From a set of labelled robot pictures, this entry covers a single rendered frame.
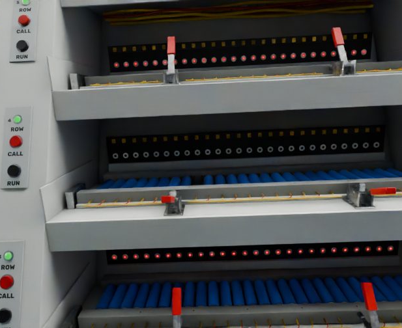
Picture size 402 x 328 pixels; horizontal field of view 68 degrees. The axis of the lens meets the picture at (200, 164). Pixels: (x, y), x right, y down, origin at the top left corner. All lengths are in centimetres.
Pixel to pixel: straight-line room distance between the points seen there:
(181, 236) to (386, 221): 28
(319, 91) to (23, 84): 44
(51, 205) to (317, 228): 38
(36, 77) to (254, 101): 33
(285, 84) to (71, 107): 32
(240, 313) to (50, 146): 38
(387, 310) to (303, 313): 12
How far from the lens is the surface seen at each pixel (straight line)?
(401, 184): 55
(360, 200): 50
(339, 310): 53
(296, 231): 44
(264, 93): 47
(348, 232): 47
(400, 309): 57
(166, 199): 36
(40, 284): 49
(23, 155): 50
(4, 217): 51
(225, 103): 46
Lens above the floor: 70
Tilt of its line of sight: 9 degrees up
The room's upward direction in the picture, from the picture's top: 2 degrees counter-clockwise
